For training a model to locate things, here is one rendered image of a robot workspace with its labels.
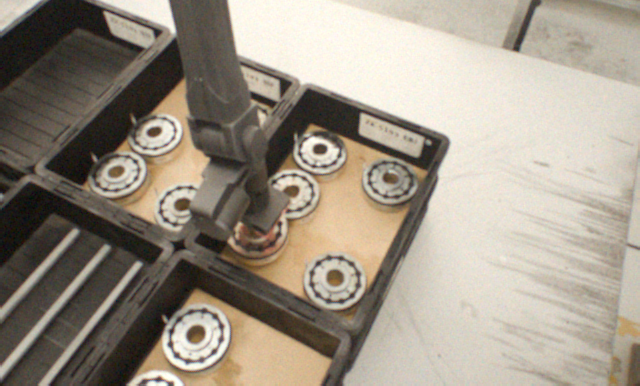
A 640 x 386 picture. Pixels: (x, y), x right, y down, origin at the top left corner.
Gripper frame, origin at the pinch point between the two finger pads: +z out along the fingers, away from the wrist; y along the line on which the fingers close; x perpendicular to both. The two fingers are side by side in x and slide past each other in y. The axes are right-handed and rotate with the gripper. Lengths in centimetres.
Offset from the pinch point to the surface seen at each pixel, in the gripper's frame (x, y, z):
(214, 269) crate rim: -10.4, -0.3, -2.6
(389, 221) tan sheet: 15.5, 17.2, 7.9
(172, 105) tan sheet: 17.0, -33.7, 9.4
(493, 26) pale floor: 175, 0, 101
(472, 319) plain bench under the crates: 11.6, 37.7, 20.1
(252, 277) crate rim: -8.7, 5.5, -3.3
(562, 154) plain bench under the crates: 58, 41, 23
